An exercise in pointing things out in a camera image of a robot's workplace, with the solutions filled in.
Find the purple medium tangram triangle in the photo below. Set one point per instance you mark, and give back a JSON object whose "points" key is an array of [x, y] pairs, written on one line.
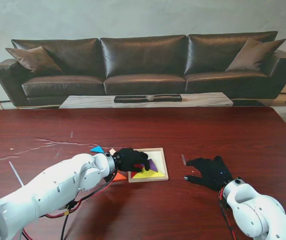
{"points": [[152, 165]]}

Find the yellow large tangram triangle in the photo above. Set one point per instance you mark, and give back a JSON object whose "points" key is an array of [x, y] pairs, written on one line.
{"points": [[152, 175]]}

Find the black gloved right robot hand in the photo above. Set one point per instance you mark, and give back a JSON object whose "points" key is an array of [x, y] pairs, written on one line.
{"points": [[213, 173]]}

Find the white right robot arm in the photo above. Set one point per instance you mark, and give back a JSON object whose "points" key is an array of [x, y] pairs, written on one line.
{"points": [[252, 210]]}

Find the blue small tangram triangle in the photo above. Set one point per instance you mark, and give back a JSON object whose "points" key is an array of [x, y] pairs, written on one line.
{"points": [[97, 149]]}

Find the thin white strip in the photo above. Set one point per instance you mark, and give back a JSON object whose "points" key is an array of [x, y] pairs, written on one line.
{"points": [[16, 173]]}

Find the brown sofa cushion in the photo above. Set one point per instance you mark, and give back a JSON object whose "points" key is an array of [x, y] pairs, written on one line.
{"points": [[255, 56], [35, 61]]}

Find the glass ball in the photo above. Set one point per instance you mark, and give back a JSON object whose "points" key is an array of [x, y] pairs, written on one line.
{"points": [[149, 97]]}

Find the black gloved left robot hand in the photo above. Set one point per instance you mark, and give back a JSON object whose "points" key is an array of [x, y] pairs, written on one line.
{"points": [[130, 160]]}

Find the wooden square puzzle tray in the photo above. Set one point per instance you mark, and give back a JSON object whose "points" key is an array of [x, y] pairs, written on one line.
{"points": [[161, 160]]}

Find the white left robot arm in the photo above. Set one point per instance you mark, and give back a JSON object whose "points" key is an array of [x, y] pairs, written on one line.
{"points": [[58, 185]]}

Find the long black decorative tray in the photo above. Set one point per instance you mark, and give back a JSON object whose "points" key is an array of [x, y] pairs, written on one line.
{"points": [[132, 99]]}

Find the marble coffee table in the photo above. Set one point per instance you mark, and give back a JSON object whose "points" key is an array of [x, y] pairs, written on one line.
{"points": [[87, 101]]}

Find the natural wood small tangram triangle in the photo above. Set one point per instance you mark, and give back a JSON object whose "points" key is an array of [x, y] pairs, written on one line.
{"points": [[112, 151]]}

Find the red large tangram triangle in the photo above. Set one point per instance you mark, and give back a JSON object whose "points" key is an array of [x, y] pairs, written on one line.
{"points": [[137, 168]]}

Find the dark brown leather sofa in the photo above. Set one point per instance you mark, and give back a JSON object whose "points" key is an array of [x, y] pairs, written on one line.
{"points": [[145, 62]]}

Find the orange tangram parallelogram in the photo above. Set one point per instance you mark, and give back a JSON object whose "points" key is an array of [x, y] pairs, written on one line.
{"points": [[120, 178]]}

